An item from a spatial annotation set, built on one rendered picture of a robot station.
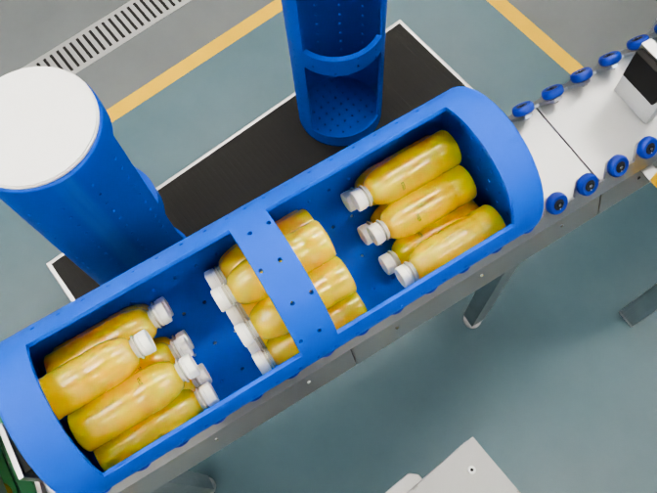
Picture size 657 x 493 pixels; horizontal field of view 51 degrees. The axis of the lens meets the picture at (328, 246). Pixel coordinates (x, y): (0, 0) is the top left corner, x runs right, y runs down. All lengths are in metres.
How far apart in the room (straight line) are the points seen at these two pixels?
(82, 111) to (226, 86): 1.29
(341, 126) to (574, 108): 1.01
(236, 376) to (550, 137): 0.80
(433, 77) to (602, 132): 1.06
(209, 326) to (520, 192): 0.60
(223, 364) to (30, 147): 0.57
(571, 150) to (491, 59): 1.30
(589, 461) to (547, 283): 0.57
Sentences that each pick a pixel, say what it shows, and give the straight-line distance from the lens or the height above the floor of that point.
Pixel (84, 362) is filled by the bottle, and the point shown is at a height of 1.19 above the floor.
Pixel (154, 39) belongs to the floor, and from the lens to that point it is 2.89.
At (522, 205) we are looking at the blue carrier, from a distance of 1.14.
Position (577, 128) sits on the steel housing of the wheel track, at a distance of 1.52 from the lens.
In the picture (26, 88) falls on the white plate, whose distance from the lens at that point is 1.54.
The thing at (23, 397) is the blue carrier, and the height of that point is 1.23.
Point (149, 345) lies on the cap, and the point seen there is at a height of 1.17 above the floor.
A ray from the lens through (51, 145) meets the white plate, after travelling 1.44.
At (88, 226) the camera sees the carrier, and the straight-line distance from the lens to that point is 1.58.
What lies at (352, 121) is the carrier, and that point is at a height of 0.16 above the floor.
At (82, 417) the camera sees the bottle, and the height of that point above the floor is 1.15.
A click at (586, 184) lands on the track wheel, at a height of 0.97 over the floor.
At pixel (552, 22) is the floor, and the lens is 2.90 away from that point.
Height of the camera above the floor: 2.18
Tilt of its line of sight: 69 degrees down
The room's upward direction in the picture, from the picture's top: 7 degrees counter-clockwise
